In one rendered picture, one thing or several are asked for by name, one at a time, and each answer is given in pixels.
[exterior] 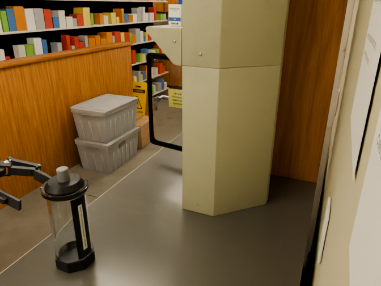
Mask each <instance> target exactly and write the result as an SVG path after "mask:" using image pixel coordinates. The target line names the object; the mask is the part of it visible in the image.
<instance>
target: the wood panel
mask: <svg viewBox="0 0 381 286"><path fill-rule="evenodd" d="M347 4H348V0H290V3H289V13H288V19H287V30H286V40H285V50H284V56H283V66H282V76H281V86H280V96H279V102H278V112H277V122H276V132H275V138H274V148H273V158H272V168H271V174H272V175H278V176H283V177H287V178H293V179H299V180H304V181H308V182H314V183H317V181H318V174H319V167H320V161H321V155H322V151H323V144H324V138H325V131H326V127H327V121H328V115H329V108H330V104H331V97H332V91H333V85H334V81H335V74H336V68H337V62H338V55H339V51H340V44H341V38H342V32H343V27H344V21H345V15H346V8H347Z"/></svg>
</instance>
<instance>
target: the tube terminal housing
mask: <svg viewBox="0 0 381 286"><path fill-rule="evenodd" d="M289 3H290V0H183V66H182V122H183V209H187V210H190V211H194V212H198V213H203V214H206V215H210V216H217V215H221V214H225V213H229V212H234V211H239V210H242V209H247V208H252V207H256V206H259V205H264V204H266V202H267V200H268V194H269V184H270V174H271V168H272V158H273V148H274V138H275V132H276V122H277V112H278V102H279V96H280V86H281V76H282V66H283V56H284V50H285V40H286V30H287V19H288V13H289Z"/></svg>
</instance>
